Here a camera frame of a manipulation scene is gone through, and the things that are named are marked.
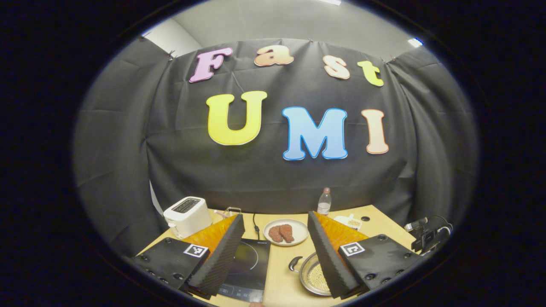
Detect black device with cables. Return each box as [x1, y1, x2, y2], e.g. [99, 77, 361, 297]
[404, 215, 454, 255]

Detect small wire basket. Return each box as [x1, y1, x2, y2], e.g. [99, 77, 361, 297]
[213, 206, 242, 220]

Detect white toaster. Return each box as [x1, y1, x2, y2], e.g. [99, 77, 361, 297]
[163, 196, 213, 240]

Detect white divided dish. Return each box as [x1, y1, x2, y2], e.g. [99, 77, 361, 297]
[333, 213, 363, 231]

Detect large pile of yellow soybeans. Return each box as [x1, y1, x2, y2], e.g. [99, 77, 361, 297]
[308, 264, 331, 293]

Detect black backdrop cloth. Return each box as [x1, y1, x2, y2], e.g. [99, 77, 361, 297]
[72, 38, 479, 256]

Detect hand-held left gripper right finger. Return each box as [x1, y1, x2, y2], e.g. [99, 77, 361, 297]
[307, 211, 424, 299]

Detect steel pot with black handles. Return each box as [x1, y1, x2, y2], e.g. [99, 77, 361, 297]
[288, 252, 334, 297]

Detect black induction cooktop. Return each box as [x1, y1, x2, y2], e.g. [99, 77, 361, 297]
[217, 238, 272, 304]

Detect clear plastic water bottle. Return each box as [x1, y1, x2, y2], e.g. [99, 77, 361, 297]
[317, 187, 332, 216]

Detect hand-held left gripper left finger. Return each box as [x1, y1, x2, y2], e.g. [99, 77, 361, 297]
[132, 213, 246, 300]

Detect round white plate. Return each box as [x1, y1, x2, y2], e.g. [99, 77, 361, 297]
[263, 218, 310, 247]

